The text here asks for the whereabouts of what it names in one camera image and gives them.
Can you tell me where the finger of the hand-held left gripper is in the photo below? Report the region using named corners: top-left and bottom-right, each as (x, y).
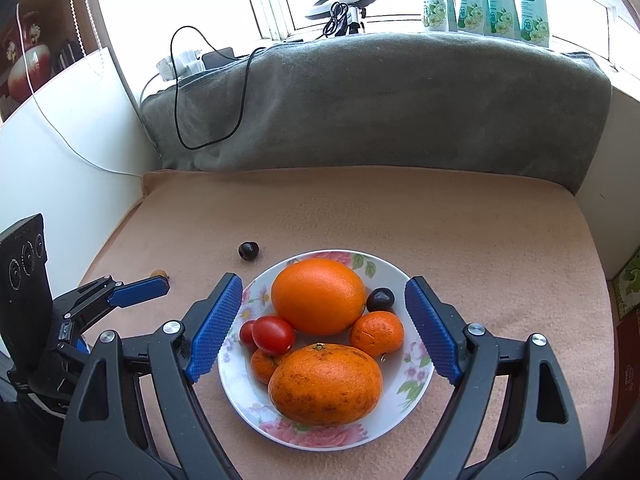
top-left (52, 275), bottom-right (172, 331)
top-left (50, 330), bottom-right (93, 362)

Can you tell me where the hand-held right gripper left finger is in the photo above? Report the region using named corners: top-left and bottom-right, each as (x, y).
top-left (57, 272), bottom-right (244, 480)

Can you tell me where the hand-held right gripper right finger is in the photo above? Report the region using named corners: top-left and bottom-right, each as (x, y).
top-left (402, 276), bottom-right (587, 480)

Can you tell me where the medium mandarin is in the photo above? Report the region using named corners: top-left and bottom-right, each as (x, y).
top-left (349, 311), bottom-right (405, 358)

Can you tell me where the white floral plate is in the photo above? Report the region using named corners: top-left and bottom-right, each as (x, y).
top-left (217, 249), bottom-right (436, 448)

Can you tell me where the small mandarin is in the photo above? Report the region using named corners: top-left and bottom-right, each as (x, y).
top-left (250, 347), bottom-right (281, 386)

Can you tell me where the large spotted mandarin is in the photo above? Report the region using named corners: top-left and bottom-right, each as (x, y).
top-left (268, 343), bottom-right (384, 426)

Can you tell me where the white side panel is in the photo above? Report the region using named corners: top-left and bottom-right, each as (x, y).
top-left (0, 45), bottom-right (146, 281)

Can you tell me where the large smooth orange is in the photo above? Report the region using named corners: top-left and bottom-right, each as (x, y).
top-left (270, 258), bottom-right (367, 337)

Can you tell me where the beige blanket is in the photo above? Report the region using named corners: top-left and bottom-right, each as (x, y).
top-left (75, 165), bottom-right (618, 480)

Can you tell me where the red white vase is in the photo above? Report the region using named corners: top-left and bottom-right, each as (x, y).
top-left (5, 10), bottom-right (53, 103)

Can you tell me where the red box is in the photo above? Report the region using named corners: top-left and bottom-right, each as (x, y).
top-left (612, 310), bottom-right (640, 411)

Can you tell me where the green box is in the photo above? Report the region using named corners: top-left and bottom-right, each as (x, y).
top-left (607, 247), bottom-right (640, 321)

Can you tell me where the grey cushion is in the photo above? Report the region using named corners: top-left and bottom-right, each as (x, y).
top-left (140, 31), bottom-right (613, 196)

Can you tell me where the white power strip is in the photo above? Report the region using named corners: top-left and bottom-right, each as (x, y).
top-left (157, 49), bottom-right (206, 81)

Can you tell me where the black charger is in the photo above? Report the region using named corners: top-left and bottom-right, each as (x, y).
top-left (202, 46), bottom-right (236, 68)

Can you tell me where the thin white cable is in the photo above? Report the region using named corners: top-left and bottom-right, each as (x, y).
top-left (16, 2), bottom-right (146, 177)

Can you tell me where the white bead chain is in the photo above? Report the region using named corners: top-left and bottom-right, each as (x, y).
top-left (64, 0), bottom-right (110, 63)

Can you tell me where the black coiled cable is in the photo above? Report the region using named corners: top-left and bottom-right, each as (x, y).
top-left (320, 1), bottom-right (366, 38)

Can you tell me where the white ring light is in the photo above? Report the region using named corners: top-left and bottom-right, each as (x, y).
top-left (304, 0), bottom-right (381, 23)

